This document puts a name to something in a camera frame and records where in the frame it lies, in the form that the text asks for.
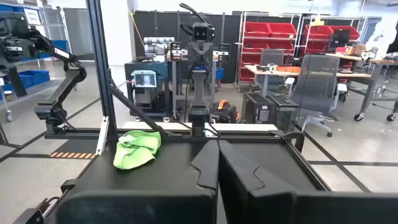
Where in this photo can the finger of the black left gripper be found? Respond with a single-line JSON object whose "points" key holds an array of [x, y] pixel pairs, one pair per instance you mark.
{"points": [[192, 54], [209, 54]]}

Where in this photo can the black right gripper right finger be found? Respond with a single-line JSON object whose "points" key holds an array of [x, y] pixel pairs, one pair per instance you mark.
{"points": [[280, 211]]}

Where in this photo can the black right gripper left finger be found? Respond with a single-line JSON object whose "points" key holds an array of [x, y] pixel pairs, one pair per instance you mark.
{"points": [[186, 208]]}

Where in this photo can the green microfiber towel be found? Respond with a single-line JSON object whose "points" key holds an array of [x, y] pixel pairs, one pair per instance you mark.
{"points": [[136, 149]]}

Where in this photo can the grey collaborative robot arm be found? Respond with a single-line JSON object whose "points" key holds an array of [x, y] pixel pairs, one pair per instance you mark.
{"points": [[157, 43]]}

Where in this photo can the black device with white labels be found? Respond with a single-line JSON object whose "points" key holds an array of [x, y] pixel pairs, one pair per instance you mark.
{"points": [[223, 53], [175, 51]]}

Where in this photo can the dark teal equipment cabinet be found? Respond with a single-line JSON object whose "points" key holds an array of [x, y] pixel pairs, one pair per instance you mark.
{"points": [[161, 70]]}

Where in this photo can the red storage bin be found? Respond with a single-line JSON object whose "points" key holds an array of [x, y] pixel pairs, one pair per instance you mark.
{"points": [[258, 28], [353, 31], [246, 74], [255, 46], [318, 31], [282, 29], [281, 46], [251, 59]]}

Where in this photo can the orange black vacuum cleaner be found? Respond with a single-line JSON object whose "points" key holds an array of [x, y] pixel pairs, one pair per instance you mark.
{"points": [[224, 112]]}

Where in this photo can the grey mesh chair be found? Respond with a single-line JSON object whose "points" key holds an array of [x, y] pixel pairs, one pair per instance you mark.
{"points": [[271, 57]]}

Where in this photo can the black computer tower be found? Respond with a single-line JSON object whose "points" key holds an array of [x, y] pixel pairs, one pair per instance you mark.
{"points": [[253, 107], [281, 115]]}

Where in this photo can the black corner hook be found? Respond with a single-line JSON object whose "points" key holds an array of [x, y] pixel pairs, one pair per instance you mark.
{"points": [[295, 136]]}

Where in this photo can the orange tray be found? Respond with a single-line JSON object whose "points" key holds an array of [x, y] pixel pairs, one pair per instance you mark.
{"points": [[289, 69]]}

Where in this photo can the grey office chair white base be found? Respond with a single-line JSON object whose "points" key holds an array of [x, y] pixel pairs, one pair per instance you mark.
{"points": [[317, 84]]}

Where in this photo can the black edge clamp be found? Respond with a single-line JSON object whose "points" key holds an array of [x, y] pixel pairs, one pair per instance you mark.
{"points": [[67, 185]]}

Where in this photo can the black monitor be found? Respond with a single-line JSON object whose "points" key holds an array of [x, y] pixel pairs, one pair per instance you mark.
{"points": [[340, 39]]}

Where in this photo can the long wooden-top desk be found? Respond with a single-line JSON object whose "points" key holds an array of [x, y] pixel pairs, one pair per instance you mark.
{"points": [[354, 75]]}

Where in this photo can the cardboard box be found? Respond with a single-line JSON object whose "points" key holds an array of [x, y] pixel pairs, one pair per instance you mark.
{"points": [[360, 49]]}

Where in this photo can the wheeled work table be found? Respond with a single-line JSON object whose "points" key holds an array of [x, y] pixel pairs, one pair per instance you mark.
{"points": [[373, 84]]}

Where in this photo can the white paper sign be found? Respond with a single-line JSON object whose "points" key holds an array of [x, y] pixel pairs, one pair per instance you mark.
{"points": [[32, 16]]}

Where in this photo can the white robot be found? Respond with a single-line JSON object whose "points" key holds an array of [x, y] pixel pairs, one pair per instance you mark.
{"points": [[384, 34]]}

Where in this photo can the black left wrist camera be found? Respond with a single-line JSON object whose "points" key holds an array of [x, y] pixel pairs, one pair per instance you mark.
{"points": [[202, 32]]}

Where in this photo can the black aluminium table frame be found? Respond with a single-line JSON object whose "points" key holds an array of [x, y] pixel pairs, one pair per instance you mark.
{"points": [[101, 62]]}

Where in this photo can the white frame bracket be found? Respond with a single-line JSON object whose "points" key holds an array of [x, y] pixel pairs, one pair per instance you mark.
{"points": [[102, 137]]}

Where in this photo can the black table-level camera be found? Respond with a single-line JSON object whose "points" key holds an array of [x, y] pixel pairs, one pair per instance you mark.
{"points": [[31, 216]]}

